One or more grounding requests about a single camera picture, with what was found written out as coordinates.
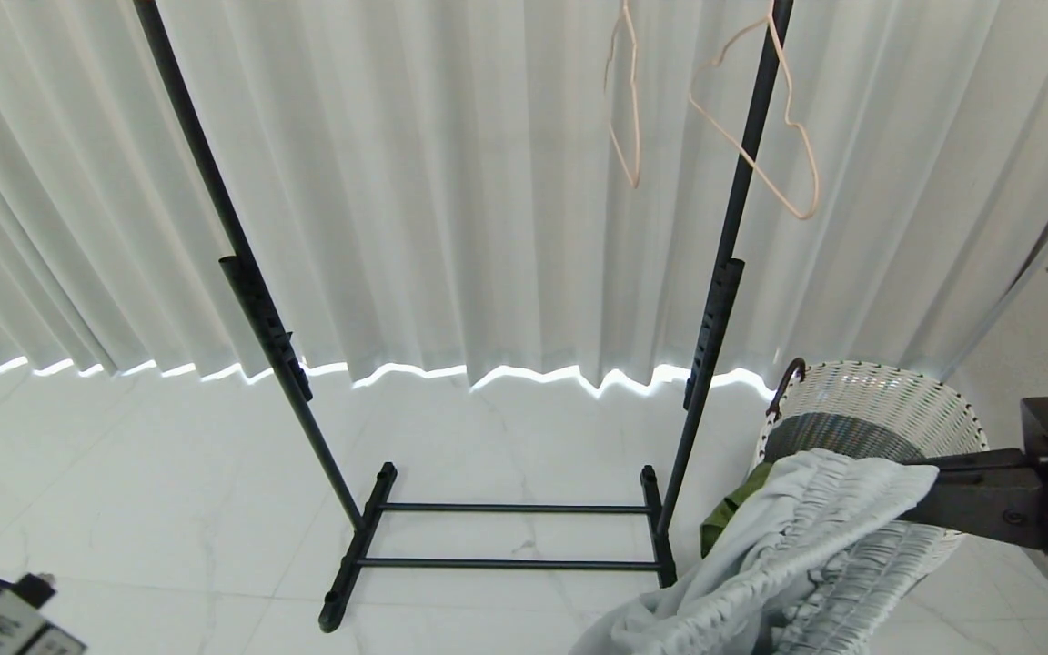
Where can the pale grey shorts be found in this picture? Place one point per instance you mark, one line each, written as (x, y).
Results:
(806, 509)

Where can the pink clothes hanger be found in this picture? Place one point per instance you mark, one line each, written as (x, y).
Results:
(635, 177)
(804, 211)

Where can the white laundry basket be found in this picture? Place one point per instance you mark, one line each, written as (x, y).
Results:
(888, 400)

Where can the black clothes rack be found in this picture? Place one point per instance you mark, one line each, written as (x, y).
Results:
(260, 300)

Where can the green garment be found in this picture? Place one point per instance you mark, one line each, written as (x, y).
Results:
(724, 523)

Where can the white curtain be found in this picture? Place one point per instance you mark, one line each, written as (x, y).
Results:
(442, 182)

